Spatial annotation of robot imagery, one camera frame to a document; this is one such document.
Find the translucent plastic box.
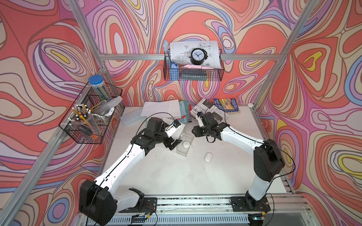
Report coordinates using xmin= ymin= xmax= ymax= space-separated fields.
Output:
xmin=120 ymin=107 xmax=146 ymax=126

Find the clear bottom plastic drawer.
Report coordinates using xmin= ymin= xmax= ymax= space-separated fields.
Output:
xmin=176 ymin=133 xmax=194 ymax=157

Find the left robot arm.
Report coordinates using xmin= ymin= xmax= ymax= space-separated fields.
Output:
xmin=79 ymin=117 xmax=183 ymax=226

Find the black alarm clock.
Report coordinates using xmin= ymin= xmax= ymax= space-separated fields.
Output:
xmin=190 ymin=48 xmax=208 ymax=66

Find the folded newspaper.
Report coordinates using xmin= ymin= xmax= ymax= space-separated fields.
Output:
xmin=190 ymin=99 xmax=229 ymax=123

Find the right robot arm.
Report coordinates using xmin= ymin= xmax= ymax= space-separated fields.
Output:
xmin=192 ymin=112 xmax=285 ymax=211

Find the stack of folders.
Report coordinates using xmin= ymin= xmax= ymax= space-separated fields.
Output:
xmin=178 ymin=101 xmax=192 ymax=124

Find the black wire side basket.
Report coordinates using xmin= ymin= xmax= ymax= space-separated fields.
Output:
xmin=58 ymin=85 xmax=118 ymax=144

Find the white stapler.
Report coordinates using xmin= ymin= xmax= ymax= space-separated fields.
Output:
xmin=93 ymin=96 xmax=123 ymax=115

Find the white drawing paper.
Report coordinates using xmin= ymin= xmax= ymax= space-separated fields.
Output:
xmin=170 ymin=41 xmax=222 ymax=69

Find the blue magazine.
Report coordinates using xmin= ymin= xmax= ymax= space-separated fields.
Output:
xmin=213 ymin=98 xmax=239 ymax=113

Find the white oblong earphone case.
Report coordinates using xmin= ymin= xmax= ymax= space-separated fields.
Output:
xmin=204 ymin=152 xmax=213 ymax=163

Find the white drawer cabinet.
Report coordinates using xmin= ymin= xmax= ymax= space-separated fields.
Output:
xmin=162 ymin=118 xmax=186 ymax=139

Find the white book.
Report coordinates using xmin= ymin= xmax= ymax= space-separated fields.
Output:
xmin=141 ymin=100 xmax=181 ymax=119

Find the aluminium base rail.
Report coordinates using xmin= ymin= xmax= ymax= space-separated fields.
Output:
xmin=107 ymin=193 xmax=319 ymax=226

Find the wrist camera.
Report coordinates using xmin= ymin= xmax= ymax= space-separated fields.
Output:
xmin=197 ymin=112 xmax=204 ymax=127
xmin=165 ymin=120 xmax=183 ymax=139

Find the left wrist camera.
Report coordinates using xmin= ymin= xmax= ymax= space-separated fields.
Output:
xmin=165 ymin=120 xmax=183 ymax=139

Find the blue lid pencil jar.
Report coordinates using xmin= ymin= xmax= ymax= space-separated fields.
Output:
xmin=88 ymin=75 xmax=111 ymax=101

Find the black wire wall basket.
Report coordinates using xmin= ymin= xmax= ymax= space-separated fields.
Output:
xmin=163 ymin=49 xmax=225 ymax=82

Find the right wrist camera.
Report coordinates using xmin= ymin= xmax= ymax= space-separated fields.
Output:
xmin=197 ymin=112 xmax=204 ymax=127

